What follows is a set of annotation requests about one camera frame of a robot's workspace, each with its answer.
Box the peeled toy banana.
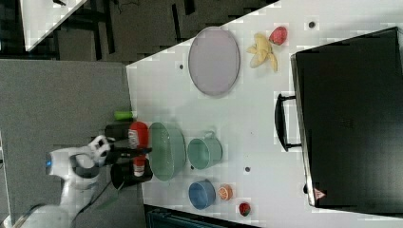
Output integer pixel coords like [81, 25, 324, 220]
[246, 33, 278, 72]

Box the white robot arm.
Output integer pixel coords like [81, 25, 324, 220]
[11, 145, 152, 228]

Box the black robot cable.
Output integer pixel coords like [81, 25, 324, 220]
[18, 183, 122, 228]

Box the red ketchup bottle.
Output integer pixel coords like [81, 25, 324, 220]
[128, 122, 148, 177]

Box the silver toaster oven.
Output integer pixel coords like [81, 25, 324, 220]
[290, 27, 403, 218]

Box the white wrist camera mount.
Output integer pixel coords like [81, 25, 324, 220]
[88, 135, 115, 166]

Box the toy orange half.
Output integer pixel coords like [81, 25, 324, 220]
[218, 184, 233, 200]

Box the green oval strainer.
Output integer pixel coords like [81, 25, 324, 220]
[149, 123, 186, 181]

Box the round grey plate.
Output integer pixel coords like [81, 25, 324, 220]
[188, 27, 240, 97]

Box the toy strawberry near banana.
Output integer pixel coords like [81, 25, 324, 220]
[269, 27, 288, 46]

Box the blue bowl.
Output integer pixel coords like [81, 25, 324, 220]
[188, 180, 216, 210]

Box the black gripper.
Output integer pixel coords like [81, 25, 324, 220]
[106, 147, 152, 164]

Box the small red toy strawberry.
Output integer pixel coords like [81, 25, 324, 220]
[239, 202, 251, 217]

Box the green metal cup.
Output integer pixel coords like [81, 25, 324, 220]
[187, 131, 222, 170]

